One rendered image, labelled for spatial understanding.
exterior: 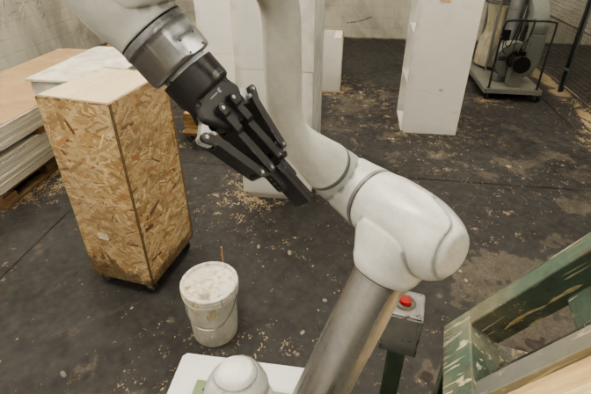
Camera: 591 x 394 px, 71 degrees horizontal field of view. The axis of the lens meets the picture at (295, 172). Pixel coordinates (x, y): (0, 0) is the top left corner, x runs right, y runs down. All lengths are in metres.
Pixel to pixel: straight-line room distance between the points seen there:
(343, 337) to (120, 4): 0.64
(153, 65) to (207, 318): 1.86
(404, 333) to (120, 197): 1.58
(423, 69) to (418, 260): 3.86
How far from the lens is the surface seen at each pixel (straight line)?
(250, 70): 3.00
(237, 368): 1.09
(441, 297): 2.79
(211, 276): 2.31
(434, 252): 0.70
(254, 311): 2.59
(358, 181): 0.79
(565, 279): 1.34
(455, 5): 4.40
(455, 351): 1.44
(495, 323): 1.45
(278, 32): 0.58
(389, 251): 0.73
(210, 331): 2.34
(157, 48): 0.51
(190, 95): 0.52
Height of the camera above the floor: 1.95
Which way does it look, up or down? 31 degrees down
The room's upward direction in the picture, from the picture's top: straight up
